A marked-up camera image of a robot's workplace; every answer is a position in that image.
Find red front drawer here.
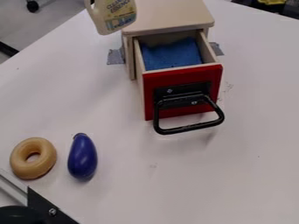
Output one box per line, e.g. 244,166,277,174
133,30,226,136

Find blue cloth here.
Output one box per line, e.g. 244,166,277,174
138,37,204,72

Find wooden cabinet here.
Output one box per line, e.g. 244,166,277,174
120,0,217,81

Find tan toy doughnut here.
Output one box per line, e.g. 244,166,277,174
9,136,59,180

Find cream plastic bottle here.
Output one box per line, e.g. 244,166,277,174
84,0,139,36

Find purple toy eggplant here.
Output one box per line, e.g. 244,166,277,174
66,132,99,179

